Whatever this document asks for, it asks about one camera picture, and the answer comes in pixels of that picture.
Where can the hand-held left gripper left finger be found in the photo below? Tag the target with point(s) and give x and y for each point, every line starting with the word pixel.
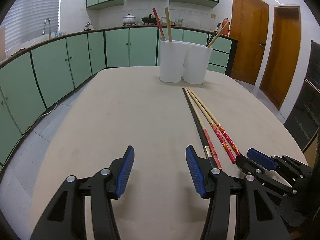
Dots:
pixel 125 172

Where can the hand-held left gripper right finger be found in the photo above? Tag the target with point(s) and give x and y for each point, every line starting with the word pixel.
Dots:
pixel 196 172

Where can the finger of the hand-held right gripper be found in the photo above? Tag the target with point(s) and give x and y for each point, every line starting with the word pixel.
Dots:
pixel 260 156
pixel 250 166

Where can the dark chopstick with red section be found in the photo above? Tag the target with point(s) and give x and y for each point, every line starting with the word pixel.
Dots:
pixel 212 147

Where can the black chopstick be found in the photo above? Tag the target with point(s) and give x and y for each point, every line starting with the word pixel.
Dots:
pixel 215 33
pixel 205 143

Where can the wooden chopstick red patterned end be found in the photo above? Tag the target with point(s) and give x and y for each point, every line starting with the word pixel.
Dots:
pixel 158 22
pixel 206 110
pixel 199 107

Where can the white two-compartment utensil holder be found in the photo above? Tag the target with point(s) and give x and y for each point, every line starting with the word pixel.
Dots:
pixel 172 60

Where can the plain wooden chopstick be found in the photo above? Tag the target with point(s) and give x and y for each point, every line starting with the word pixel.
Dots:
pixel 168 25
pixel 218 35

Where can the cardboard box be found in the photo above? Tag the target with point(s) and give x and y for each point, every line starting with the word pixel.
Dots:
pixel 313 146

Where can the dark glass-front cabinet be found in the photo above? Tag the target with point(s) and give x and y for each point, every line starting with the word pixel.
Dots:
pixel 305 110

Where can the plain wooden door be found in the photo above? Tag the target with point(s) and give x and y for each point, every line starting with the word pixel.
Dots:
pixel 282 60

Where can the red thermos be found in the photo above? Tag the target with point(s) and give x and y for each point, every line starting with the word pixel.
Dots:
pixel 227 30

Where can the green lower kitchen cabinets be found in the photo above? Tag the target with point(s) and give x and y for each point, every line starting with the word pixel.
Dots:
pixel 50 62

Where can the small metal tap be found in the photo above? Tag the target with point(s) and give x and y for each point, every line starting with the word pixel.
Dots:
pixel 88 25

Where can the silver cooking pot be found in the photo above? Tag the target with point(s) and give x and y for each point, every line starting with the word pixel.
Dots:
pixel 129 20

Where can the bottles beside sink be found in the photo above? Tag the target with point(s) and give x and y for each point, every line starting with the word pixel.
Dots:
pixel 60 33

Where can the black wok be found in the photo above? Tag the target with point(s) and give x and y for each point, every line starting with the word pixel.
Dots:
pixel 148 20

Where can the metal kitchen faucet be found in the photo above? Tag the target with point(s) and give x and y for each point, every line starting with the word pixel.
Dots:
pixel 47 23

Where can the white window blinds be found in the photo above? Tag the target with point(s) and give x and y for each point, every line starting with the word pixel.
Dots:
pixel 30 12

